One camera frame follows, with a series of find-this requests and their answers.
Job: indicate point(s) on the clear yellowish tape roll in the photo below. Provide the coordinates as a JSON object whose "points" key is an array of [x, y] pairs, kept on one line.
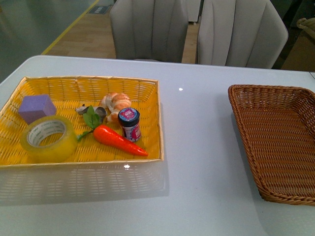
{"points": [[39, 130]]}

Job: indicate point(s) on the yellow woven basket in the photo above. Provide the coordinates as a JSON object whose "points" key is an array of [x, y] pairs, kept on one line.
{"points": [[68, 93]]}

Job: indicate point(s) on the left grey upholstered chair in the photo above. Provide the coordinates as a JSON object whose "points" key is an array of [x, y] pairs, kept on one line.
{"points": [[149, 29]]}

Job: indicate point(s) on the toy croissant bread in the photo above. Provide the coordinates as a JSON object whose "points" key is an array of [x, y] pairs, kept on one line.
{"points": [[115, 102]]}

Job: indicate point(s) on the purple foam cube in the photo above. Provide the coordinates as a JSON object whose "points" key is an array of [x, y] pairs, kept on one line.
{"points": [[34, 107]]}

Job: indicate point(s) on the grey upholstered chair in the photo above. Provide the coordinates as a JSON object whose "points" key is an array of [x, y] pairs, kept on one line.
{"points": [[240, 33], [149, 29]]}

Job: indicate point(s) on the brown wicker basket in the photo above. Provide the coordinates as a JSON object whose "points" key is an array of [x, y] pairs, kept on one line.
{"points": [[277, 128]]}

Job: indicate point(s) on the right grey upholstered chair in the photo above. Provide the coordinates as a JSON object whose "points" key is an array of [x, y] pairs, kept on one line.
{"points": [[240, 33]]}

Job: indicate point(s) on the orange toy carrot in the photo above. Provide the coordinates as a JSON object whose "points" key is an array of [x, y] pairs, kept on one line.
{"points": [[107, 136]]}

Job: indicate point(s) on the small jar with dark lid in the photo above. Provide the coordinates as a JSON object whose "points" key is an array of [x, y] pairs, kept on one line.
{"points": [[129, 121]]}

